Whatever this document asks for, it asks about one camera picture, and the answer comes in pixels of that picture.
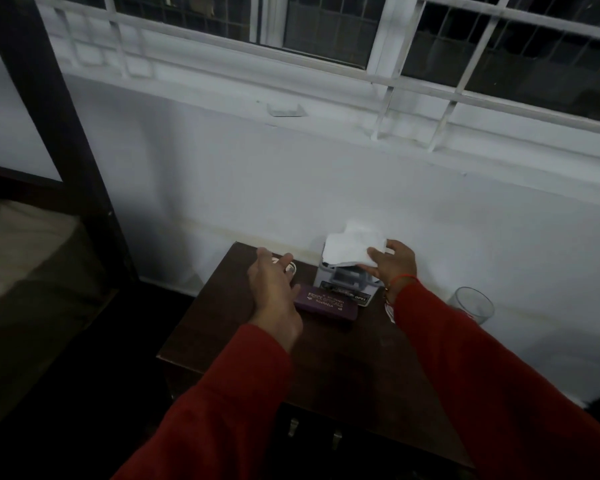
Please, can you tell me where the person's right hand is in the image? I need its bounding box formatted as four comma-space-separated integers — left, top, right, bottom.
358, 239, 419, 305

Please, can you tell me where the person's left hand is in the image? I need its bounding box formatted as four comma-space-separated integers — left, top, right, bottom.
246, 247, 304, 353

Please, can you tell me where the white tissue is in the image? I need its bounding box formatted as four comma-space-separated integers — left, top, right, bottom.
323, 221, 389, 269

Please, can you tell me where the person's right forearm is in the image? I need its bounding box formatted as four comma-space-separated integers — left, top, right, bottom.
393, 282, 600, 480

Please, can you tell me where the person's left forearm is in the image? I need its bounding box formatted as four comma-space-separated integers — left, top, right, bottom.
111, 324, 295, 480

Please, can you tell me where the small white round object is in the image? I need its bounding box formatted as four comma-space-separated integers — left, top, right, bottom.
272, 257, 299, 286

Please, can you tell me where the grey tissue box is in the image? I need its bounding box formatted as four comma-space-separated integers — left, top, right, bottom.
315, 240, 381, 308

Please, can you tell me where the maroon rectangular box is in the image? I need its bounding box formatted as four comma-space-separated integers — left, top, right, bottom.
293, 283, 360, 323

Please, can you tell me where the clear drinking glass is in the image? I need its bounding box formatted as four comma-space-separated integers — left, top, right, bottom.
447, 287, 496, 326

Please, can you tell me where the dark wooden bedside table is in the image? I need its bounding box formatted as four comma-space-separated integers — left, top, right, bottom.
156, 241, 477, 480

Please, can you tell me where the white window grille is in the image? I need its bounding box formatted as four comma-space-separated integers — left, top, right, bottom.
30, 0, 600, 153

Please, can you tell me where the beige mattress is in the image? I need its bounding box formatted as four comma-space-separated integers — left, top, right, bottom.
0, 198, 119, 445

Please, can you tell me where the red thread bracelet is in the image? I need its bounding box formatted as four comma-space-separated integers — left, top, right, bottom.
383, 273, 419, 296

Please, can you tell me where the small white bracket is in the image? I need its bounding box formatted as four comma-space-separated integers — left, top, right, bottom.
266, 102, 307, 118

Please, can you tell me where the white window frame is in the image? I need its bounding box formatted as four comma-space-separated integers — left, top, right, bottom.
247, 0, 426, 75

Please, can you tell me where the dark wooden bed frame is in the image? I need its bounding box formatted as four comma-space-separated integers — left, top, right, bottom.
0, 0, 140, 298

